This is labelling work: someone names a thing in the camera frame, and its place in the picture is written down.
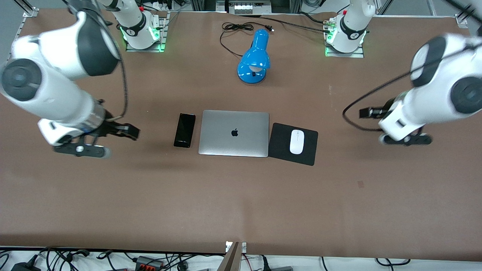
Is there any black cable to arm base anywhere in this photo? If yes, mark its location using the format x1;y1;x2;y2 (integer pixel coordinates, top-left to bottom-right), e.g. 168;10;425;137
241;14;332;33

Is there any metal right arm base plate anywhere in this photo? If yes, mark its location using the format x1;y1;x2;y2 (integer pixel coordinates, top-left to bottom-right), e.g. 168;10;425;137
125;11;167;52

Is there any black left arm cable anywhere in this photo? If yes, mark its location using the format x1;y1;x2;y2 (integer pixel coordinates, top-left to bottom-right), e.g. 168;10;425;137
342;38;482;132

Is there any aluminium frame rail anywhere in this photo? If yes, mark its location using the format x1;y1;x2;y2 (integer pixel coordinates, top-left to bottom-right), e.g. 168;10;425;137
455;0;482;27
14;0;39;40

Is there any black power adapter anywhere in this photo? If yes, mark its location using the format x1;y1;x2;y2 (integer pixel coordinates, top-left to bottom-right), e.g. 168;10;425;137
11;262;41;271

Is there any white metal bracket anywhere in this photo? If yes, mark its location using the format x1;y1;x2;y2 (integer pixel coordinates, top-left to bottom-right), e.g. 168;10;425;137
225;241;247;253

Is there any brown camera stand post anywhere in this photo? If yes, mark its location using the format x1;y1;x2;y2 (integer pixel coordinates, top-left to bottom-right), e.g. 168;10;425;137
222;242;241;271

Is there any black box with red connectors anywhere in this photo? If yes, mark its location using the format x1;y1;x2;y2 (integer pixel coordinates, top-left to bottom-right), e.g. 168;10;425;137
136;256;164;271

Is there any white power strip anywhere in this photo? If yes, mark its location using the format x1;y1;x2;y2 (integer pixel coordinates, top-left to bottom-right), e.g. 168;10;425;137
229;2;272;15

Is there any black lamp power cable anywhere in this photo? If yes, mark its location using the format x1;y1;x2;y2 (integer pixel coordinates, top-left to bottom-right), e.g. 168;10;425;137
220;22;274;58

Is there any white computer mouse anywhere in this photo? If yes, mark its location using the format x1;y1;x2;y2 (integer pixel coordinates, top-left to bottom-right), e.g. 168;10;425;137
289;129;305;155

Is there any black mouse pad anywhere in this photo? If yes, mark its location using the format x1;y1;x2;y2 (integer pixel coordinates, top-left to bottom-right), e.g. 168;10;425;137
268;122;319;166

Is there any blue desk lamp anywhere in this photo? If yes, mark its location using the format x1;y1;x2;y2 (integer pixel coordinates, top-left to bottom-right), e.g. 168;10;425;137
237;29;271;85

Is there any black smartphone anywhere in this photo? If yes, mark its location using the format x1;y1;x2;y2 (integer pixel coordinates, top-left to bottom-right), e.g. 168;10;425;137
173;113;196;148

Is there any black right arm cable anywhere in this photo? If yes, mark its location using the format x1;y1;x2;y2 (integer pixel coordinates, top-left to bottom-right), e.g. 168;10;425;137
96;11;129;122

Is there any silver laptop with apple logo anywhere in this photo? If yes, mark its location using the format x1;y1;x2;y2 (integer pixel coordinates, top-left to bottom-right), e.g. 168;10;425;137
198;110;270;158

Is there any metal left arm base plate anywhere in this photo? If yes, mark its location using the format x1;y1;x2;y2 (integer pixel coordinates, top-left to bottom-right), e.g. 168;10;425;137
325;17;365;58

